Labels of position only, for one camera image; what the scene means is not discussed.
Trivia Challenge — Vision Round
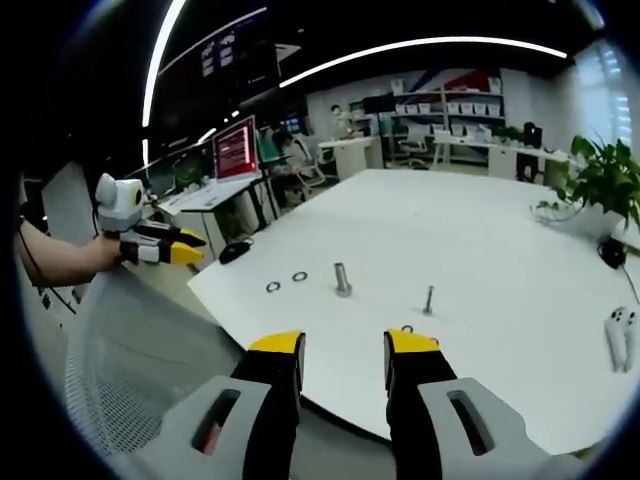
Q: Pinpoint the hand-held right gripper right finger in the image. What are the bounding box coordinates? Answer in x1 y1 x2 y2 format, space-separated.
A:
383 327 596 480

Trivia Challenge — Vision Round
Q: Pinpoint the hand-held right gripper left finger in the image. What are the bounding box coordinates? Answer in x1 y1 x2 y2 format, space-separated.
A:
122 329 307 480

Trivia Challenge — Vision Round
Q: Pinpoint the thick metal threaded stud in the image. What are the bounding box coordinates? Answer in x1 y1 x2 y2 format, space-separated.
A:
333 261 354 298

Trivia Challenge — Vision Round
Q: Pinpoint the person's left hand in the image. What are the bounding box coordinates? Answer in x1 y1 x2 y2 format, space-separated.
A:
92 232 126 274

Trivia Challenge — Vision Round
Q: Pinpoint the black computer mouse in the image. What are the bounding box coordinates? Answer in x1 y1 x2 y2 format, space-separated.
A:
218 241 254 265

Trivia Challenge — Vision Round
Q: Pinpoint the white office desk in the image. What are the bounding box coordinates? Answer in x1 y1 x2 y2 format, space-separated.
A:
149 174 281 259

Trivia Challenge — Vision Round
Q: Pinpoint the grey mesh office chair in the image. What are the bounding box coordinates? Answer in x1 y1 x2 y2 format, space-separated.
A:
64 268 251 457

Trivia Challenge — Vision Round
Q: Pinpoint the monitor with red screen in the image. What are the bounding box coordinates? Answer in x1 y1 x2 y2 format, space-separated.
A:
211 114 262 184

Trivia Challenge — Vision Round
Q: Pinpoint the long ceiling light strip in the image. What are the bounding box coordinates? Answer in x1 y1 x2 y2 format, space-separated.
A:
141 0 187 129
278 36 569 90

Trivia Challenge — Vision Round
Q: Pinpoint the white counter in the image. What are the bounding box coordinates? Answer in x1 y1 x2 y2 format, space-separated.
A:
317 135 385 182

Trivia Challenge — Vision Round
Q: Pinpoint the white handheld controller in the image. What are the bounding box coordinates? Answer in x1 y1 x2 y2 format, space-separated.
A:
603 305 639 374

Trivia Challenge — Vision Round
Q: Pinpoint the small black round device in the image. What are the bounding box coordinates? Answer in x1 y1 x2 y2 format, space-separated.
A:
597 236 628 270

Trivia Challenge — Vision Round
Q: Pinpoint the long white workbench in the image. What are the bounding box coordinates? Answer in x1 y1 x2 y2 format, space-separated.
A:
432 130 572 185

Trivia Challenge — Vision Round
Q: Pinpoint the white plant pot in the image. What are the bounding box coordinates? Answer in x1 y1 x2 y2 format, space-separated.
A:
573 202 627 242

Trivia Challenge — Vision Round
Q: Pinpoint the black office chair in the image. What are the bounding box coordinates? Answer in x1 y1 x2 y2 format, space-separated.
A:
515 121 545 182

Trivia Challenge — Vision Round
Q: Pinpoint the storage shelf with white bins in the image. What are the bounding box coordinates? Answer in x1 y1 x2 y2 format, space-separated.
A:
391 74 506 166

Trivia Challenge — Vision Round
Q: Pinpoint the green potted plant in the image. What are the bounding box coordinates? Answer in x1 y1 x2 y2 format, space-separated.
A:
536 130 640 242

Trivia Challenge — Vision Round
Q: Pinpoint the thin black cable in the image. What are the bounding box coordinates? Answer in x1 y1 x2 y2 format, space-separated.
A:
18 215 79 316

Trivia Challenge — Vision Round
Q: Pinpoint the black device cable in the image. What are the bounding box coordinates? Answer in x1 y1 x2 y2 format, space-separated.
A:
619 261 640 305

